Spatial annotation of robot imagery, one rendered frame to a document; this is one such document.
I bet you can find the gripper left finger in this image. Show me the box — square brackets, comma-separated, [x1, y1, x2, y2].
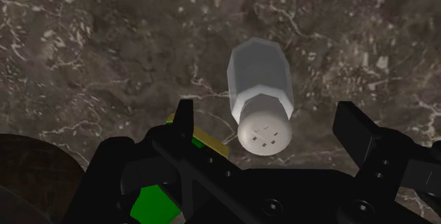
[61, 99, 256, 224]

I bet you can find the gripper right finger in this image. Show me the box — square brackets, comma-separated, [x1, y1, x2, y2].
[332, 101, 441, 224]

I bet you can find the green and yellow box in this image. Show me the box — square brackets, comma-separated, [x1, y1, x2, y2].
[129, 112, 230, 224]

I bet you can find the white salt shaker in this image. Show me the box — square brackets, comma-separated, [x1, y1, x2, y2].
[226, 37, 295, 157]

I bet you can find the dark brown round bowl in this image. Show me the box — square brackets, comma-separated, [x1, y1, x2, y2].
[0, 134, 86, 224]

